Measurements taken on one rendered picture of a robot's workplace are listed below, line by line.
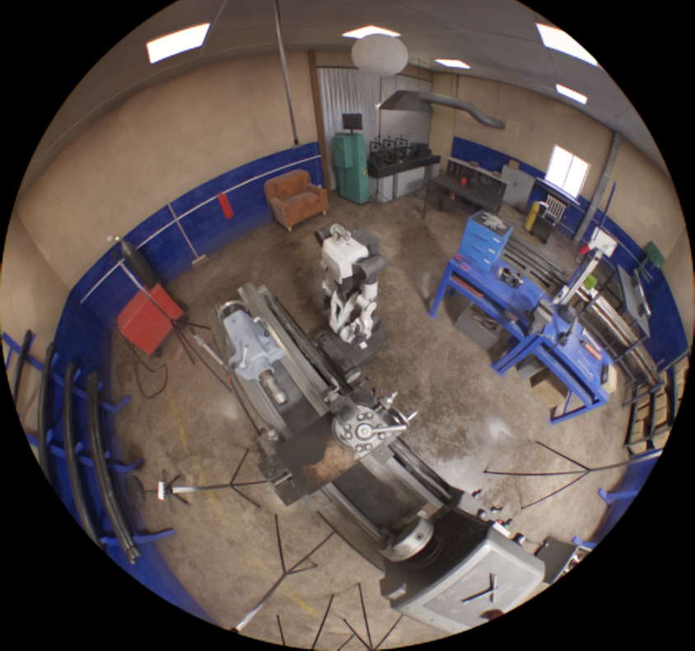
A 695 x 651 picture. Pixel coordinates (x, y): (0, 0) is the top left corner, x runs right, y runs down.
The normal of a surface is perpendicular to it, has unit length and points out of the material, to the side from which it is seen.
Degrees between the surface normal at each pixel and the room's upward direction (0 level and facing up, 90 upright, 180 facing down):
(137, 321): 90
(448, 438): 0
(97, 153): 90
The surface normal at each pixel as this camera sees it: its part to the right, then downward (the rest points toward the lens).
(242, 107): 0.64, 0.58
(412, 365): -0.07, -0.61
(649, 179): -0.77, 0.54
